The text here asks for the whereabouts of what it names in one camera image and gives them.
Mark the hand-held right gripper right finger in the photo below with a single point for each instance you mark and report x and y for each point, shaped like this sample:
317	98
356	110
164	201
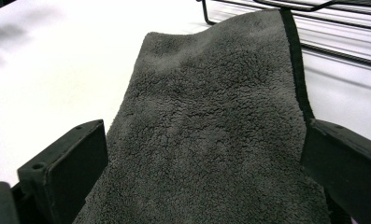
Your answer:
345	168

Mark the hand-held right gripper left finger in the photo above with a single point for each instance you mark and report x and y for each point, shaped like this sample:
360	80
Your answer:
64	161

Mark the grey terry towel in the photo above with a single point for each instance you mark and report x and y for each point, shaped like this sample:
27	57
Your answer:
205	130

